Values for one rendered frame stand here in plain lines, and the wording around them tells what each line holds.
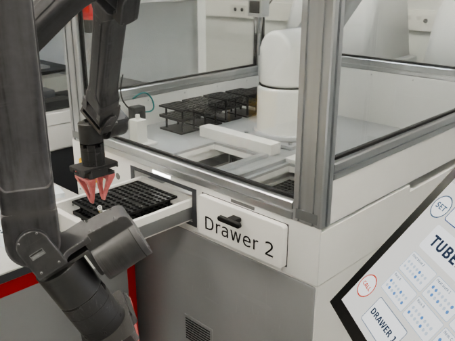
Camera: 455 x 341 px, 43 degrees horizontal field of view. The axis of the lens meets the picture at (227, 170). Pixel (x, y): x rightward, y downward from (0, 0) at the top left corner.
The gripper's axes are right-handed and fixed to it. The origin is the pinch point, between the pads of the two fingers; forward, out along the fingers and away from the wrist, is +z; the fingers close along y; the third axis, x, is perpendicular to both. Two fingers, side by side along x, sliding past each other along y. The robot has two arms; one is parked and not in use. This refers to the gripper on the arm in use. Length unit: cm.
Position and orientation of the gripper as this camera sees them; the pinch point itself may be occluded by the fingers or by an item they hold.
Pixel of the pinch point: (97, 198)
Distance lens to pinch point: 147.0
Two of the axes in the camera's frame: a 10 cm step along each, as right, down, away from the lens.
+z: 0.2, 9.5, 3.2
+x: 7.0, 2.1, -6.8
